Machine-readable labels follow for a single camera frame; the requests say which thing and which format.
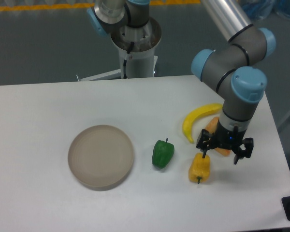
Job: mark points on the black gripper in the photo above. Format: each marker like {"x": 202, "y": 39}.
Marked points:
{"x": 226, "y": 139}

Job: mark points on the yellow bell pepper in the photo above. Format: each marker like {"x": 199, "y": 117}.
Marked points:
{"x": 199, "y": 170}

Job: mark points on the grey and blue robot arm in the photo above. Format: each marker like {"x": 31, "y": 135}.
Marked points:
{"x": 229, "y": 73}

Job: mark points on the green bell pepper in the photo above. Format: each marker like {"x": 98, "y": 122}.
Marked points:
{"x": 163, "y": 152}

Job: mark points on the yellow banana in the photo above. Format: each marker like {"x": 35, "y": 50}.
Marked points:
{"x": 196, "y": 114}

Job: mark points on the beige round plate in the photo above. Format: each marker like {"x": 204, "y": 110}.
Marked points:
{"x": 101, "y": 157}

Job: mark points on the blue plastic bags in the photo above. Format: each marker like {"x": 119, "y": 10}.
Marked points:
{"x": 260, "y": 9}

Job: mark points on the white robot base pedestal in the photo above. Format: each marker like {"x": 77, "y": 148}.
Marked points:
{"x": 136, "y": 52}

